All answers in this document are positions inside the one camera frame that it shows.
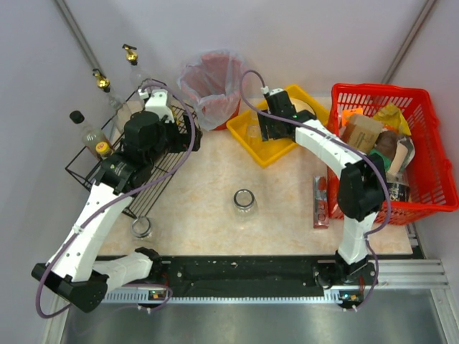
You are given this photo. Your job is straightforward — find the clear glass cup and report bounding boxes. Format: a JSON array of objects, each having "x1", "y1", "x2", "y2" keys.
[
  {"x1": 249, "y1": 110, "x2": 259, "y2": 125},
  {"x1": 245, "y1": 124, "x2": 262, "y2": 149}
]

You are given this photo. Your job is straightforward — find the beige plate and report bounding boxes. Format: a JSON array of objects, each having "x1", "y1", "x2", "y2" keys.
[{"x1": 290, "y1": 97, "x2": 316, "y2": 115}]

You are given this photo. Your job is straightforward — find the glass oil bottle gold spout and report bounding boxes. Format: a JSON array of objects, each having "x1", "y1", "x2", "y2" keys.
[{"x1": 92, "y1": 68, "x2": 132, "y2": 134}]

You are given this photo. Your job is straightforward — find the sauce bottle yellow cap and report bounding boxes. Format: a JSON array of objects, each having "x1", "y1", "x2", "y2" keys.
[{"x1": 95, "y1": 141, "x2": 113, "y2": 160}]

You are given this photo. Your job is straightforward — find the glass jar metal rim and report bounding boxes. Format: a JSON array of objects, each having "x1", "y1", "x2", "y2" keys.
[{"x1": 232, "y1": 188, "x2": 258, "y2": 221}]

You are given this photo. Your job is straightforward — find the dark sauce bottle black cap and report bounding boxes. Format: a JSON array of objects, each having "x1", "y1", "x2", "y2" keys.
[{"x1": 69, "y1": 110, "x2": 108, "y2": 160}]

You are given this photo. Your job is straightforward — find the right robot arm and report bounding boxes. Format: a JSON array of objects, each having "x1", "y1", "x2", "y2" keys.
[{"x1": 256, "y1": 86, "x2": 389, "y2": 280}]

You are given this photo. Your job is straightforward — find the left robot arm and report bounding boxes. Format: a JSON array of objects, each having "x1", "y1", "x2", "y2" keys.
[{"x1": 32, "y1": 110, "x2": 200, "y2": 318}]

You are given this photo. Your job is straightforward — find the yellow plastic tray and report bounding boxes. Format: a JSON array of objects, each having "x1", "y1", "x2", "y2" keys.
[{"x1": 226, "y1": 84, "x2": 330, "y2": 168}]

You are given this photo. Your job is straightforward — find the red bin with plastic bag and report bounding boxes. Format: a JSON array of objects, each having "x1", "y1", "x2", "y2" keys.
[{"x1": 177, "y1": 49, "x2": 248, "y2": 130}]

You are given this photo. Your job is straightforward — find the brown paper box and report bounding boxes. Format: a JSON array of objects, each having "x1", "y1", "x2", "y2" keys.
[{"x1": 341, "y1": 113, "x2": 384, "y2": 154}]

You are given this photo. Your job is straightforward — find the red snack packet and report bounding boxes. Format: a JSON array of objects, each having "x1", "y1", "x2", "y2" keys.
[{"x1": 313, "y1": 176, "x2": 329, "y2": 229}]

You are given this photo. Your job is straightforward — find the yellow snack bag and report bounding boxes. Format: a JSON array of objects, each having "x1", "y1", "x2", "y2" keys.
[{"x1": 372, "y1": 103, "x2": 412, "y2": 136}]

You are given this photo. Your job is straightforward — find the green bag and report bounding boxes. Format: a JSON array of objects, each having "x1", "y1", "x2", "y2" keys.
[{"x1": 370, "y1": 148, "x2": 392, "y2": 173}]

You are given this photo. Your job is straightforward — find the brown foil pouch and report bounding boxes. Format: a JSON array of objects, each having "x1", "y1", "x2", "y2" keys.
[{"x1": 374, "y1": 130, "x2": 415, "y2": 176}]

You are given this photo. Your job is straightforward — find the black round tin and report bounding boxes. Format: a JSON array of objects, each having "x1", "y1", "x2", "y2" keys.
[{"x1": 387, "y1": 174, "x2": 411, "y2": 202}]

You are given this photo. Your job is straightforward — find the red plastic basket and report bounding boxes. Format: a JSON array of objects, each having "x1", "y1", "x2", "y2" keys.
[{"x1": 327, "y1": 83, "x2": 458, "y2": 225}]

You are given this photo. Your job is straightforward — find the black wire rack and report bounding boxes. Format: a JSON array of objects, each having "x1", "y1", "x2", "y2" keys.
[{"x1": 65, "y1": 81, "x2": 197, "y2": 219}]

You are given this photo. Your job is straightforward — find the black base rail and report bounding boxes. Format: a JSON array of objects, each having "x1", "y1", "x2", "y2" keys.
[{"x1": 103, "y1": 254, "x2": 381, "y2": 298}]

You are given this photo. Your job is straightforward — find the grey cable duct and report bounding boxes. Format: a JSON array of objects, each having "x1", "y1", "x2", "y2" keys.
[{"x1": 103, "y1": 288, "x2": 363, "y2": 305}]

